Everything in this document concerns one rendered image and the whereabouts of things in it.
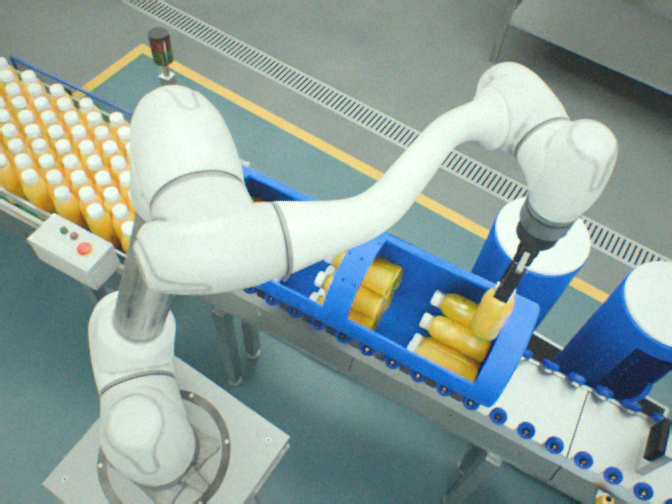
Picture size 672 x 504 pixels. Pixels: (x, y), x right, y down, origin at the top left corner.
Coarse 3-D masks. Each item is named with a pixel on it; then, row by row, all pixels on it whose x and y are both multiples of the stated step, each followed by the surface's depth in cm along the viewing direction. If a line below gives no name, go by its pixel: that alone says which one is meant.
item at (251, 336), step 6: (246, 324) 240; (246, 330) 244; (252, 330) 243; (258, 330) 250; (246, 336) 249; (252, 336) 246; (258, 336) 254; (246, 342) 255; (252, 342) 251; (258, 342) 258; (246, 348) 260; (252, 348) 256; (258, 348) 262; (252, 354) 262; (258, 354) 266
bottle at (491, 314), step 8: (488, 296) 128; (480, 304) 132; (488, 304) 128; (496, 304) 127; (504, 304) 126; (512, 304) 127; (480, 312) 132; (488, 312) 129; (496, 312) 128; (504, 312) 128; (472, 320) 138; (480, 320) 133; (488, 320) 131; (496, 320) 130; (504, 320) 131; (472, 328) 138; (480, 328) 135; (488, 328) 133; (496, 328) 133; (480, 336) 137; (488, 336) 136; (496, 336) 138
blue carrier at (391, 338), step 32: (256, 192) 181; (288, 192) 162; (352, 256) 150; (384, 256) 173; (416, 256) 166; (288, 288) 156; (352, 288) 149; (416, 288) 172; (448, 288) 169; (480, 288) 163; (320, 320) 160; (384, 320) 172; (416, 320) 172; (512, 320) 143; (384, 352) 155; (512, 352) 140; (448, 384) 150; (480, 384) 144
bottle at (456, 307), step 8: (448, 296) 158; (456, 296) 158; (440, 304) 159; (448, 304) 157; (456, 304) 157; (464, 304) 157; (472, 304) 157; (448, 312) 158; (456, 312) 157; (464, 312) 156; (472, 312) 156; (456, 320) 158; (464, 320) 157
